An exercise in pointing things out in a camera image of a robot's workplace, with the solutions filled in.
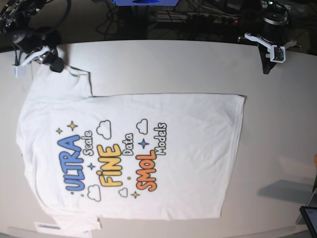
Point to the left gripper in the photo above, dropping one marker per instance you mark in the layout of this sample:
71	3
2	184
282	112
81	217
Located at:
274	34

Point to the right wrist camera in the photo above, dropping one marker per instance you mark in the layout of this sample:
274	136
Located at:
19	71

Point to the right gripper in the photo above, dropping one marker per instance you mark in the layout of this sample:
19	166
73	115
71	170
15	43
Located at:
37	45

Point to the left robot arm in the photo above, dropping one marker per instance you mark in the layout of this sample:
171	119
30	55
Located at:
273	13

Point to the white printed T-shirt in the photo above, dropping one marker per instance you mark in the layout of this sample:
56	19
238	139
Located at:
141	156

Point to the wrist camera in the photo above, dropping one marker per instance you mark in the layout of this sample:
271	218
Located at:
19	71
277	54

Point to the white paper label sheet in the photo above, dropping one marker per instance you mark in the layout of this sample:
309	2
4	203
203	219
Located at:
53	229

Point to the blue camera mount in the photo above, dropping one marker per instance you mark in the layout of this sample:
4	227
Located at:
145	2

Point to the dark tablet screen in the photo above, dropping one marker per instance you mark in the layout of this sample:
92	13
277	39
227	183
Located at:
309	215

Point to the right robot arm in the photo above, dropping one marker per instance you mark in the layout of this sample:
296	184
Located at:
16	15

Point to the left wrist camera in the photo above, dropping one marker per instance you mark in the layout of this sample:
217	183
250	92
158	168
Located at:
277	54

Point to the black power strip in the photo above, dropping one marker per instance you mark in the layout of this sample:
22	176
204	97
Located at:
186	17

